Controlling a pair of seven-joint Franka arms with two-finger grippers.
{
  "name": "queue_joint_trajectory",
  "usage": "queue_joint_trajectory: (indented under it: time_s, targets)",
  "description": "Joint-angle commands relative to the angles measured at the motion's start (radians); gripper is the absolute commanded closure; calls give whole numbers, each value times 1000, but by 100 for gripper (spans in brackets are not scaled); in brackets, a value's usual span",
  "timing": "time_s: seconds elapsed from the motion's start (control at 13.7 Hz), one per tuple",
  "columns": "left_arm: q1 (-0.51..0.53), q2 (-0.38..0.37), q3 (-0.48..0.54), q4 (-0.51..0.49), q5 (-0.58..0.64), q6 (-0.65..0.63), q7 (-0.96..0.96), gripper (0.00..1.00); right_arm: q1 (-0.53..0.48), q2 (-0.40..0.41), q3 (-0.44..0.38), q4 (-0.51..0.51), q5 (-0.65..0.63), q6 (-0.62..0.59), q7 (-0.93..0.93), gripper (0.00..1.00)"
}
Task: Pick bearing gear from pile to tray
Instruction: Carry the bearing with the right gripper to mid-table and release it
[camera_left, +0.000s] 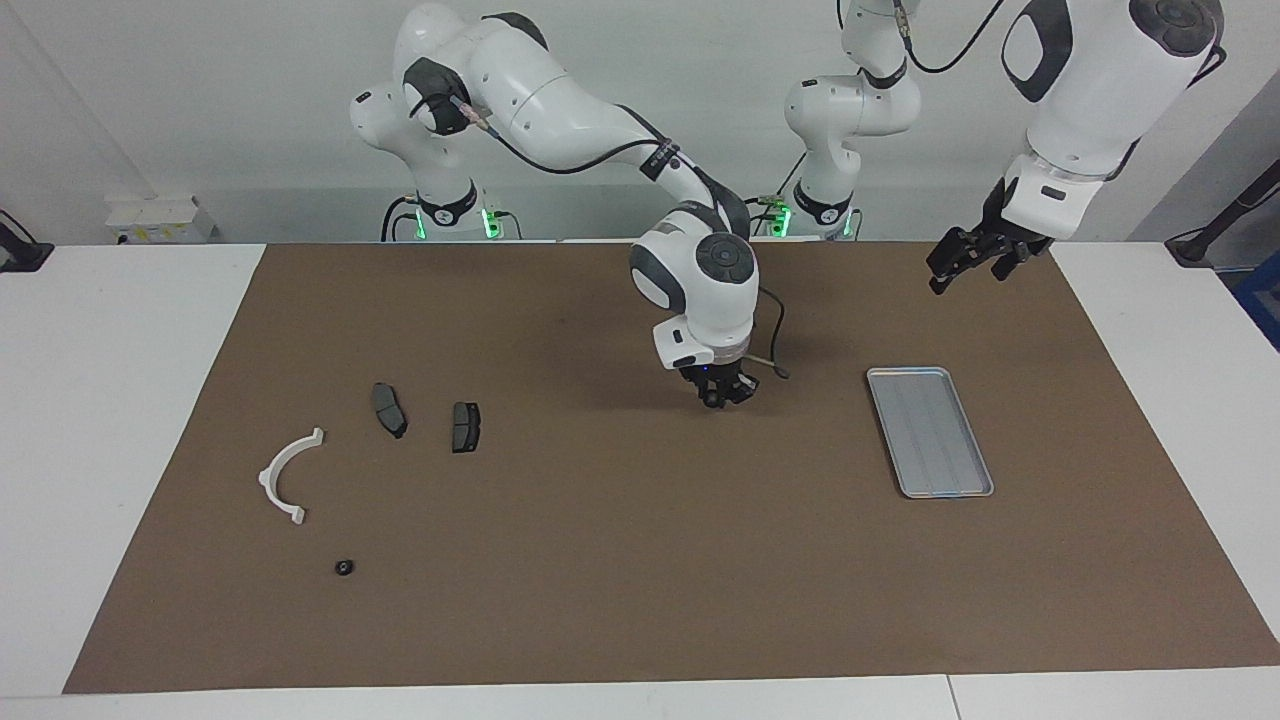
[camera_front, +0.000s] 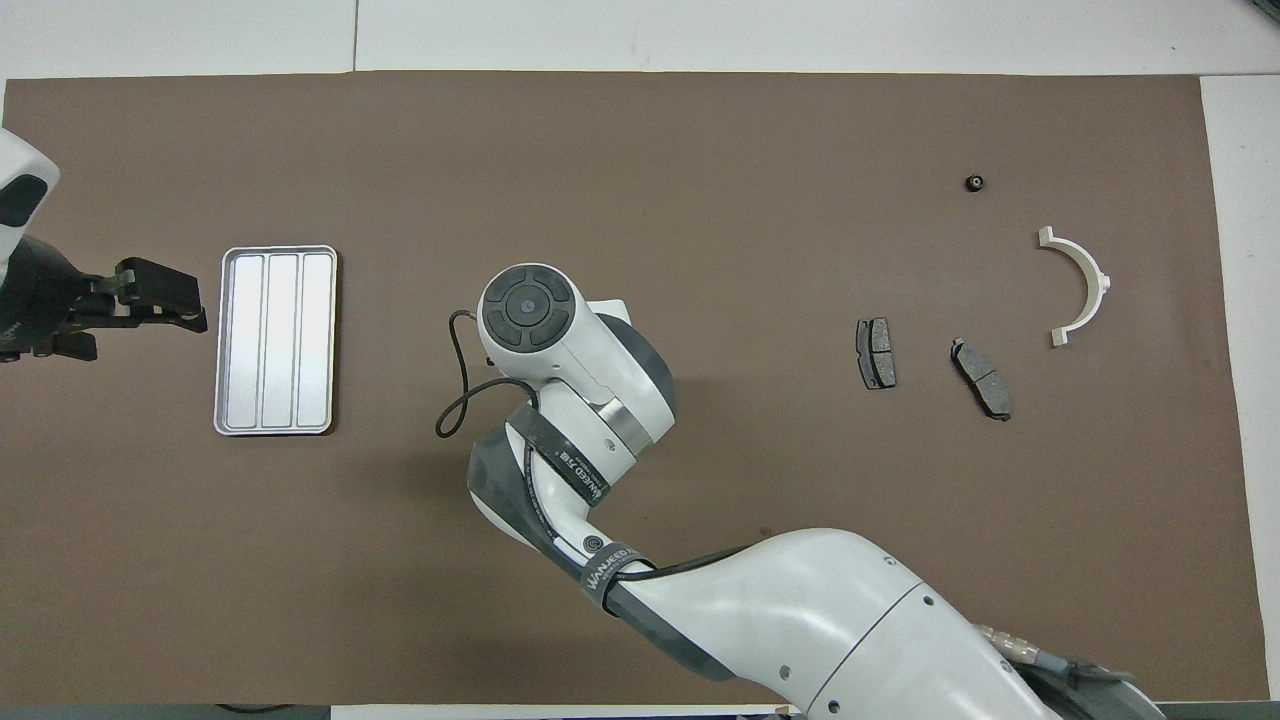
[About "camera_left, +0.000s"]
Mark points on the curved dark grey brake pad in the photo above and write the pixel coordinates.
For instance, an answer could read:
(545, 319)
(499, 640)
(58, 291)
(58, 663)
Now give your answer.
(388, 408)

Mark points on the white power strip box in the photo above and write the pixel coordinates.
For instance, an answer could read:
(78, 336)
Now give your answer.
(150, 220)

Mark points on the white curved plastic bracket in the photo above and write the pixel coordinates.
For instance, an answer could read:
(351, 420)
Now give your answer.
(268, 478)

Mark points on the silver metal tray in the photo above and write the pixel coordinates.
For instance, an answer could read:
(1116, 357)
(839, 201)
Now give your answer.
(930, 440)

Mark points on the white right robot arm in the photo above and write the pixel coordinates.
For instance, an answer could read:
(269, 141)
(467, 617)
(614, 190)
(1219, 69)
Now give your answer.
(560, 110)

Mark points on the brown table mat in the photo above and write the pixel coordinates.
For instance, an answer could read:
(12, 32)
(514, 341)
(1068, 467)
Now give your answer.
(650, 560)

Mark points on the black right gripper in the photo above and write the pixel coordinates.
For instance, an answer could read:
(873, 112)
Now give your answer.
(715, 375)

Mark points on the black table clamp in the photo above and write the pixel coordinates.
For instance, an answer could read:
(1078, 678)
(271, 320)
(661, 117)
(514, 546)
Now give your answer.
(20, 255)

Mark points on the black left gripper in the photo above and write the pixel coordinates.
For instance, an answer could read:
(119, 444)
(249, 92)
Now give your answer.
(1005, 235)

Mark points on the blue crate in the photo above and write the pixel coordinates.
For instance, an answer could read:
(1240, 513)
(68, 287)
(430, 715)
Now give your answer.
(1262, 300)

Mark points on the rectangular dark grey brake pad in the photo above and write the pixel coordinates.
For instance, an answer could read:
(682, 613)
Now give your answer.
(466, 428)

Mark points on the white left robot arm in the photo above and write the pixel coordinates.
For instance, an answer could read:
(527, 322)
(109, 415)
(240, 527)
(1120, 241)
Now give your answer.
(1100, 80)

